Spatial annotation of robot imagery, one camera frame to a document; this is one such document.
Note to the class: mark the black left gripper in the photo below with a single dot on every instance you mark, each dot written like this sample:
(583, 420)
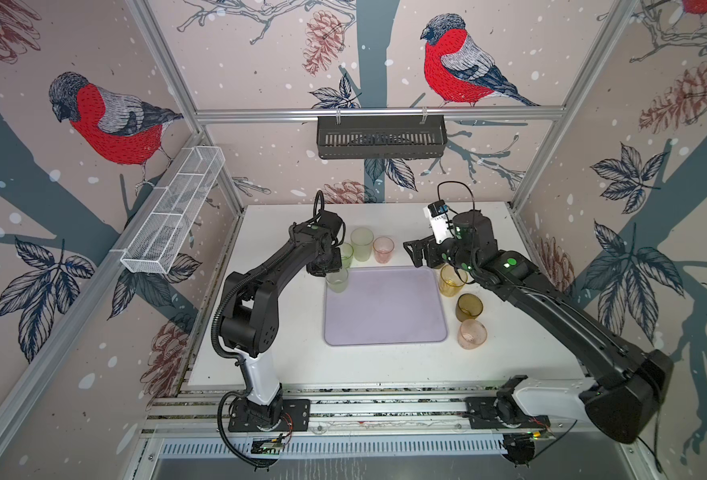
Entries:
(336, 266)

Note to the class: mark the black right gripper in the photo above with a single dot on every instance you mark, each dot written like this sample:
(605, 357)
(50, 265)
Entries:
(430, 246)

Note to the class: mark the pale green dimpled short glass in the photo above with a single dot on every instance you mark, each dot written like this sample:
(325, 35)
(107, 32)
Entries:
(338, 281)

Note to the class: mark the pink glass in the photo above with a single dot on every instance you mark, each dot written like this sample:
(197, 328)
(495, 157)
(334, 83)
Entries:
(383, 248)

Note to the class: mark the bright green faceted glass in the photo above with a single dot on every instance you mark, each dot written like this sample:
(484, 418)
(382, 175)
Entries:
(347, 255)

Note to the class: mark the pink glass near right arm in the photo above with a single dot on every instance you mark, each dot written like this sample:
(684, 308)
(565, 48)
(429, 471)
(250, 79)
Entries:
(472, 334)

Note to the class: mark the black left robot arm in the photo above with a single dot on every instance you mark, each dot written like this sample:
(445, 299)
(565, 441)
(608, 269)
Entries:
(246, 322)

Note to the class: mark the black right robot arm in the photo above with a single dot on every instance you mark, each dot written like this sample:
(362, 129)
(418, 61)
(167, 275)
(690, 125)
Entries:
(625, 386)

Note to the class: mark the lilac plastic tray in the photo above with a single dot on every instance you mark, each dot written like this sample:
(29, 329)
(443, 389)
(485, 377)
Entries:
(386, 306)

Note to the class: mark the tall pale green dimpled glass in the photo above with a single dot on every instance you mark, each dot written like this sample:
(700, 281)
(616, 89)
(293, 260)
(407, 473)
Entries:
(362, 241)

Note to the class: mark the yellow amber glass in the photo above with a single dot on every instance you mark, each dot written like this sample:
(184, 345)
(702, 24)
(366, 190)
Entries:
(451, 281)

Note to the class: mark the dark olive glass near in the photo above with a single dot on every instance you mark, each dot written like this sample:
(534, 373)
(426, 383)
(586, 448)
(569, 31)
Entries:
(468, 307)

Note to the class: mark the aluminium back crossbar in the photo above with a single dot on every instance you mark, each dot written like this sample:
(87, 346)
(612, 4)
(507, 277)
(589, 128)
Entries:
(503, 113)

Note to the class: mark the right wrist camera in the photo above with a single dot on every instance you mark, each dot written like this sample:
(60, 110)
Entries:
(438, 215)

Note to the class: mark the black hanging wire basket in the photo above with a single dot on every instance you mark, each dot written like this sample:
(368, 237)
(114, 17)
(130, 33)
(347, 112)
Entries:
(381, 137)

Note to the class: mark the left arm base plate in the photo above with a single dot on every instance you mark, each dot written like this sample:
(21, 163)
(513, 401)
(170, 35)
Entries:
(291, 415)

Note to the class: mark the white wire mesh shelf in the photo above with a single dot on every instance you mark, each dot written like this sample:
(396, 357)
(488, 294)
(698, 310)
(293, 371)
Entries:
(164, 232)

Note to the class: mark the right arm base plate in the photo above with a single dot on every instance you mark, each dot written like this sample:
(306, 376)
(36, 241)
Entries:
(490, 412)

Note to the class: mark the aluminium front rail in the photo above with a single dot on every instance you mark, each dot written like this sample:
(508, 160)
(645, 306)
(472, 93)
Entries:
(348, 411)

